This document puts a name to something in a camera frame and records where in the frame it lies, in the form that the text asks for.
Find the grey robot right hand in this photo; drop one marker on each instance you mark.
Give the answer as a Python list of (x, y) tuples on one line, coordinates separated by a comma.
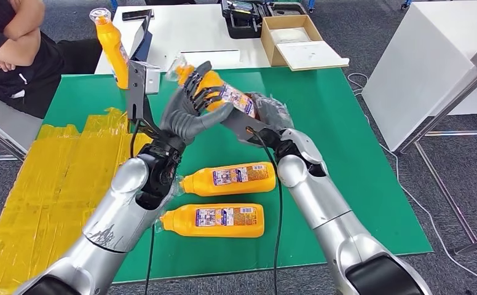
[(273, 114)]

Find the person's left hand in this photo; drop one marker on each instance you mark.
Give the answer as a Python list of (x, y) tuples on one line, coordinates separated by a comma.
[(3, 65)]

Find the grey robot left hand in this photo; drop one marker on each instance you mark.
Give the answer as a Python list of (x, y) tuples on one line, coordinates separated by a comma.
[(181, 118)]

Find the orange plastic bottle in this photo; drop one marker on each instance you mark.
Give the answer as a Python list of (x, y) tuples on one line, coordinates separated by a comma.
[(110, 44), (206, 185), (238, 99), (189, 224)]

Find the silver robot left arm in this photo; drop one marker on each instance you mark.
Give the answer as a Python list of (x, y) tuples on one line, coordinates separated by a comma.
[(116, 220)]

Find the person's left forearm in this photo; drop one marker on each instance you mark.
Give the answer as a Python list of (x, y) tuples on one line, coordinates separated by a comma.
[(24, 20)]

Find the person's right forearm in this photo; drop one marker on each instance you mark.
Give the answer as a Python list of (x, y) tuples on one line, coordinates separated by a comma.
[(18, 49)]

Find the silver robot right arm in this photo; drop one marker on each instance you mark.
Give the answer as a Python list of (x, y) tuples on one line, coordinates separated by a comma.
[(324, 203)]

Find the person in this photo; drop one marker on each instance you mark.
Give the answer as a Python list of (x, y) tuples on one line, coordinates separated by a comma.
[(39, 81)]

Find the green table mat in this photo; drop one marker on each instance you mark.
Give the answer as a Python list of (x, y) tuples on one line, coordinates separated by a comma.
[(324, 102)]

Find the grey side table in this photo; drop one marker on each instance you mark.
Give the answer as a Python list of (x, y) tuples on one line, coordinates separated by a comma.
[(2, 118)]

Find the brown cardboard box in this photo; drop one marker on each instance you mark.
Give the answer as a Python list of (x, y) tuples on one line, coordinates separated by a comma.
[(268, 47)]

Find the white box lid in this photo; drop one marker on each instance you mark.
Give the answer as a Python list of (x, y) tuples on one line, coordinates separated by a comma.
[(309, 55)]

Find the white foam insert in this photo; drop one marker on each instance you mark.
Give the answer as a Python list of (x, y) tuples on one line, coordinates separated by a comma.
[(290, 36)]

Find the tablet in dark folio case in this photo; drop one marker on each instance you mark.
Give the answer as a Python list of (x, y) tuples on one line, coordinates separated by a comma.
[(142, 40)]

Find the black tool case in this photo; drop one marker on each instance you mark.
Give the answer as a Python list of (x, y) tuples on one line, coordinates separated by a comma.
[(238, 28)]

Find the black smartphone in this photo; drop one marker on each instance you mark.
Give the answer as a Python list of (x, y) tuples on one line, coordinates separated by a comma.
[(134, 15)]

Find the black chair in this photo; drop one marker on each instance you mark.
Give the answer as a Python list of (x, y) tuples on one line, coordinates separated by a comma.
[(169, 2)]

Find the yellow plastic sheet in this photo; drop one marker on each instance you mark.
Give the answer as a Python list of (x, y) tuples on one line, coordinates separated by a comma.
[(39, 195)]

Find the large white table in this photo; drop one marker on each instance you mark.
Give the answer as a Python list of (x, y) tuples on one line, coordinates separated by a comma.
[(426, 61)]

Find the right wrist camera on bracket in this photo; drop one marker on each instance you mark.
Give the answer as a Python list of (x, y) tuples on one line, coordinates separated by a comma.
[(238, 124)]

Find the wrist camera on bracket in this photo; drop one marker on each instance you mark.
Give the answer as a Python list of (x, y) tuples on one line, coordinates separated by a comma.
[(238, 124), (136, 93)]

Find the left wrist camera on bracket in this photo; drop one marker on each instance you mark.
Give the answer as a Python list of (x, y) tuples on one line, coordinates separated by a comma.
[(136, 93)]

